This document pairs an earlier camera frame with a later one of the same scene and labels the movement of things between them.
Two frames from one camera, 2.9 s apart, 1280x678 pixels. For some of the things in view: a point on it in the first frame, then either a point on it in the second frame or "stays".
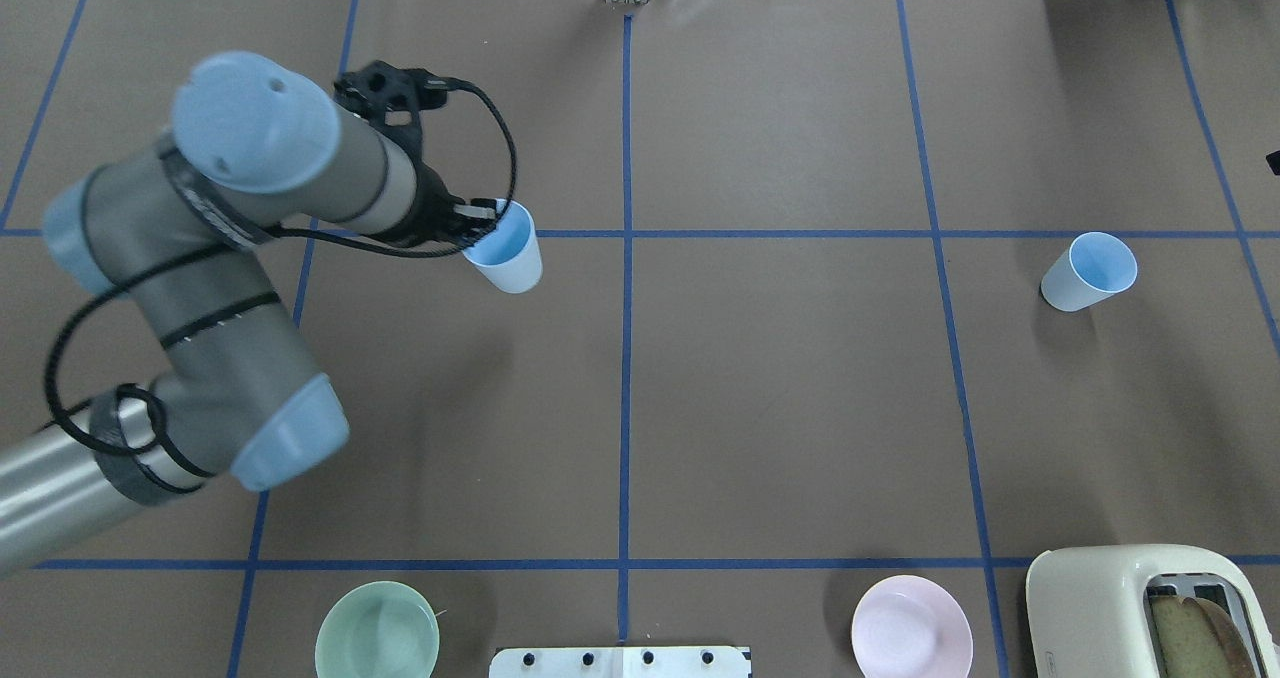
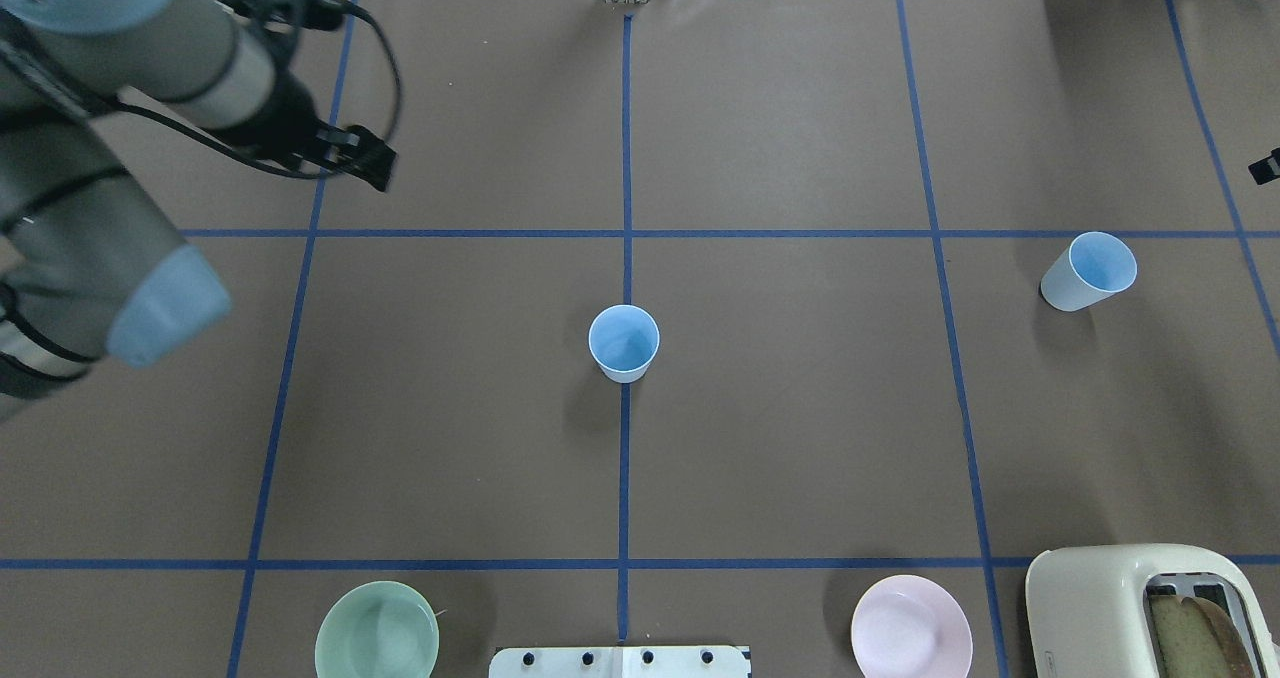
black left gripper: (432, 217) -> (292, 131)
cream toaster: (1090, 613) stays
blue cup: (509, 254) -> (624, 339)
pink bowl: (911, 626) stays
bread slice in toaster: (1198, 641) stays
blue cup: (1091, 268) stays
